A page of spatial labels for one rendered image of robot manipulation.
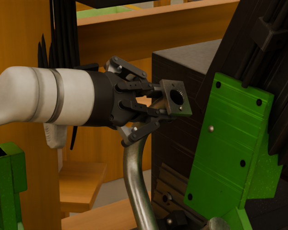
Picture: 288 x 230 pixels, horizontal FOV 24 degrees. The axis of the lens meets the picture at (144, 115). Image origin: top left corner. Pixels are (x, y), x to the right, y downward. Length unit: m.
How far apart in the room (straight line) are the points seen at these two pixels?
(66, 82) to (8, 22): 0.27
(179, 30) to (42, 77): 0.59
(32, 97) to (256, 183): 0.35
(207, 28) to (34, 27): 0.45
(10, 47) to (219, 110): 0.35
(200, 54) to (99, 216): 0.41
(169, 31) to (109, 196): 2.00
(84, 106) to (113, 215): 0.56
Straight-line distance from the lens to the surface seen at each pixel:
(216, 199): 0.98
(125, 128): 0.90
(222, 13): 1.44
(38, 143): 1.17
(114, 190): 3.32
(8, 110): 0.82
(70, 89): 0.84
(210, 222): 0.94
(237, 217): 0.94
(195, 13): 1.39
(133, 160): 1.03
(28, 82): 0.82
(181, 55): 1.17
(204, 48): 1.22
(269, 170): 0.98
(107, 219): 1.37
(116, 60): 0.94
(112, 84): 0.88
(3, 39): 1.09
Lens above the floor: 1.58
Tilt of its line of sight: 22 degrees down
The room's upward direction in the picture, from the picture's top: straight up
